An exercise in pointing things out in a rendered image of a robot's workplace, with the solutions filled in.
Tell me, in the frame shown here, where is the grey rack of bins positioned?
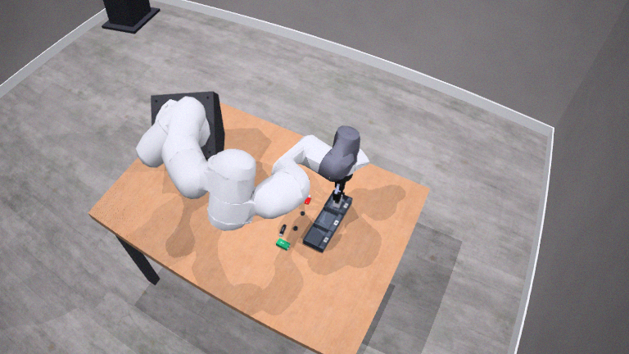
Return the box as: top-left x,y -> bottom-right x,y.
303,193 -> 353,252

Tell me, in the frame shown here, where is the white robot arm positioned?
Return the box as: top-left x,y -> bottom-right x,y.
136,97 -> 369,231

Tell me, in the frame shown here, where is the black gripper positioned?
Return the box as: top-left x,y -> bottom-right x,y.
333,174 -> 353,208

